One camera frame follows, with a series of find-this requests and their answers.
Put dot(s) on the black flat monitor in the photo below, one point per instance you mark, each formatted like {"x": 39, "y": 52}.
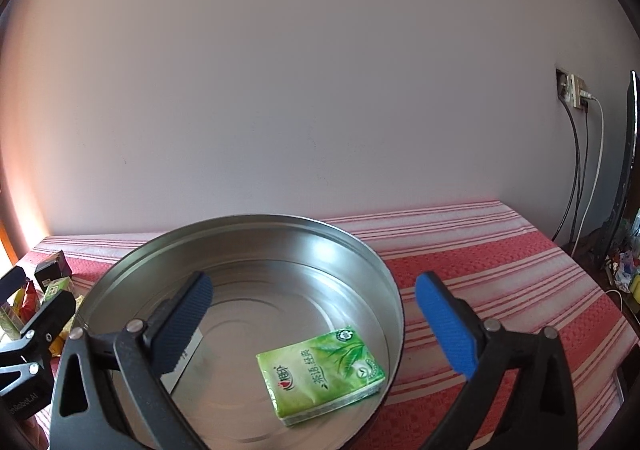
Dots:
{"x": 614, "y": 229}

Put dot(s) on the green tea tissue pack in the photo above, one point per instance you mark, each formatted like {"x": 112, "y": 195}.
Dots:
{"x": 320, "y": 375}

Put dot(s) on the wall power socket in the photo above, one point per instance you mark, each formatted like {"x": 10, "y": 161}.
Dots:
{"x": 569, "y": 88}

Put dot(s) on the red white striped bedsheet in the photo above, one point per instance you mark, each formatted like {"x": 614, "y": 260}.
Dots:
{"x": 506, "y": 269}

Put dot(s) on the orange snack packet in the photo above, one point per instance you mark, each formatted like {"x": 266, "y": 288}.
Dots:
{"x": 26, "y": 302}

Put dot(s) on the green white tissue pack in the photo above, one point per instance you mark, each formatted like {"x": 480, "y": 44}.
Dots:
{"x": 58, "y": 285}

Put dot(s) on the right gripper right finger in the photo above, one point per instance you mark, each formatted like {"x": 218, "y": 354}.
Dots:
{"x": 541, "y": 411}

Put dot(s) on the black square gift box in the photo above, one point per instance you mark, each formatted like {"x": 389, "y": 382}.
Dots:
{"x": 54, "y": 267}

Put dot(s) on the white card tissue pack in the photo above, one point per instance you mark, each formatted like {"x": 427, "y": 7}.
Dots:
{"x": 171, "y": 379}

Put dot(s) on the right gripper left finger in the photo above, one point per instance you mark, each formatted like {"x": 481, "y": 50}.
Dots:
{"x": 86, "y": 410}

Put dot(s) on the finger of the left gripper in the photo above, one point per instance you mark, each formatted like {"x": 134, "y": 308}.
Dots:
{"x": 47, "y": 323}
{"x": 11, "y": 282}

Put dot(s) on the round metal tin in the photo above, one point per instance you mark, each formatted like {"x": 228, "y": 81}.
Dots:
{"x": 277, "y": 280}

